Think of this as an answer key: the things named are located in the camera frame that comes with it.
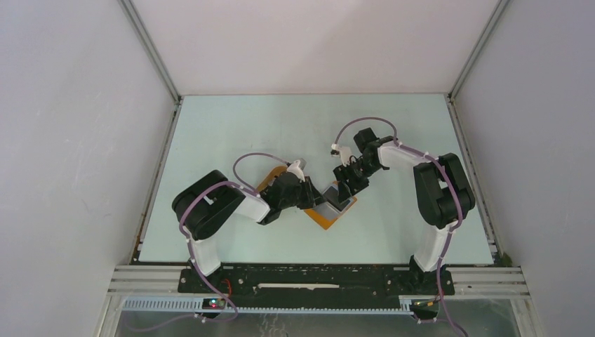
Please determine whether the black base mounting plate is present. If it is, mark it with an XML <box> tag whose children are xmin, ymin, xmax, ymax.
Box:
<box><xmin>178</xmin><ymin>263</ymin><xmax>455</xmax><ymax>308</ymax></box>

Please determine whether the white slotted cable duct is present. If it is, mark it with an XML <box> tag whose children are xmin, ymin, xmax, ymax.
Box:
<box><xmin>121</xmin><ymin>296</ymin><xmax>413</xmax><ymax>315</ymax></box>

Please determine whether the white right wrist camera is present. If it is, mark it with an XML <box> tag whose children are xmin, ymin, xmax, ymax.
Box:
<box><xmin>330</xmin><ymin>143</ymin><xmax>354</xmax><ymax>166</ymax></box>

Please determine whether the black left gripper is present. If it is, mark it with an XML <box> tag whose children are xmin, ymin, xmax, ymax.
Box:
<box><xmin>279</xmin><ymin>176</ymin><xmax>326</xmax><ymax>209</ymax></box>

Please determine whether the beige oval plastic tray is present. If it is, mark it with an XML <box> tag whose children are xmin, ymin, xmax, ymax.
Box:
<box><xmin>257</xmin><ymin>165</ymin><xmax>287</xmax><ymax>194</ymax></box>

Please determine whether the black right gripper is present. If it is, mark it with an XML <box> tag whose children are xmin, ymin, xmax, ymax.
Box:
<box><xmin>333</xmin><ymin>157</ymin><xmax>382</xmax><ymax>204</ymax></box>

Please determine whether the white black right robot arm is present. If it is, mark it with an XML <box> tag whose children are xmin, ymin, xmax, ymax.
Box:
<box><xmin>330</xmin><ymin>128</ymin><xmax>476</xmax><ymax>293</ymax></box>

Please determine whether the orange leather card holder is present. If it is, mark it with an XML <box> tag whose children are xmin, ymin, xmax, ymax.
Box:
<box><xmin>304</xmin><ymin>181</ymin><xmax>357</xmax><ymax>230</ymax></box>

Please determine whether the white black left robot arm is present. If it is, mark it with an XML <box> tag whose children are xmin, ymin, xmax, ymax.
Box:
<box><xmin>172</xmin><ymin>170</ymin><xmax>326</xmax><ymax>293</ymax></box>

